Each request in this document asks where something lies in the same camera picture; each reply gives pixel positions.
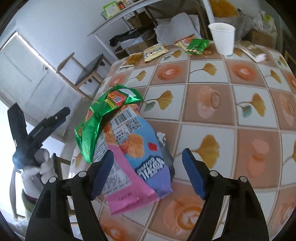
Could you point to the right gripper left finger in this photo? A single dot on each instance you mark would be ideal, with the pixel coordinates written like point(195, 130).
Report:
point(50, 217)

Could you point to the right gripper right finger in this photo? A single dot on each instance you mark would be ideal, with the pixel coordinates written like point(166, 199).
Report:
point(245, 219)

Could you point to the blue pink chip bag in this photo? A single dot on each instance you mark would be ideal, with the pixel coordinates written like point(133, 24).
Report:
point(142, 170)

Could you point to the left white gloved hand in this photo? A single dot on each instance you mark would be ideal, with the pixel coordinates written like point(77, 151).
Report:
point(35, 177)

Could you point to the large green chip bag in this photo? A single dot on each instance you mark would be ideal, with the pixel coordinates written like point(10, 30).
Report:
point(99, 113)

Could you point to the white door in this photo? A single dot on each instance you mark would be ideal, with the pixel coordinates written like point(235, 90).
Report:
point(26, 79)

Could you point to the patterned tablecloth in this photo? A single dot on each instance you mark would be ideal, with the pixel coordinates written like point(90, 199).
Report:
point(234, 114)

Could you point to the white metal shelf table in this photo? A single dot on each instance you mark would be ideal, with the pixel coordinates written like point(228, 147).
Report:
point(127, 17)

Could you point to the cardboard box under shelf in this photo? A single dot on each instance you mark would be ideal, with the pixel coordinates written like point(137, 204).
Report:
point(136, 45)

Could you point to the dark yellow snack packet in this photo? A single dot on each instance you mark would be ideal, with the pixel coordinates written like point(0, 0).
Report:
point(132, 60)

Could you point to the gold white coffee packet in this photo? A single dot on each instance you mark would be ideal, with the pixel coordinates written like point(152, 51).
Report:
point(254, 52)

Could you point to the green snack packet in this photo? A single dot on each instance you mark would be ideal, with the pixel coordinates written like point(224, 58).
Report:
point(197, 46)

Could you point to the white pillow sack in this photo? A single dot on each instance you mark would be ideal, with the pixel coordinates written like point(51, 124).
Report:
point(168, 31)

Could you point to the cardboard box by fridge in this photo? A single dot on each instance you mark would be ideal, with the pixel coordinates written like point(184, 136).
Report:
point(264, 39)

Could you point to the white paper cup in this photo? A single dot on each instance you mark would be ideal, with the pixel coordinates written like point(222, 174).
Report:
point(223, 36)

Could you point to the yellow plastic bag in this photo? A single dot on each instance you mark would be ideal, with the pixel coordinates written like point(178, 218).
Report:
point(222, 8)

